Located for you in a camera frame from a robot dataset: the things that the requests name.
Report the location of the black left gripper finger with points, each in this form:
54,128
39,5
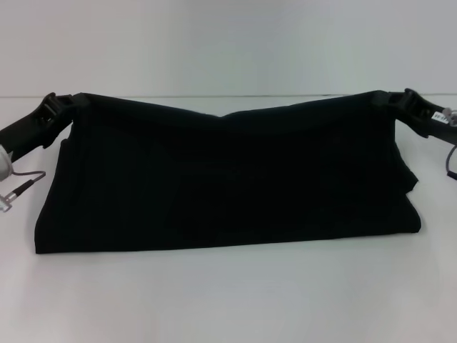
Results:
79,99

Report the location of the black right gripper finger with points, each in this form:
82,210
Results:
382,97

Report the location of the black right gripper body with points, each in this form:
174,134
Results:
419,114

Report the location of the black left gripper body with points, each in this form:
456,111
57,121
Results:
35,125

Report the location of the black shirt with FREE print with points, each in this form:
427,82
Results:
228,171

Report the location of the silver plug connector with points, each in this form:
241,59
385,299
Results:
8,202
449,117

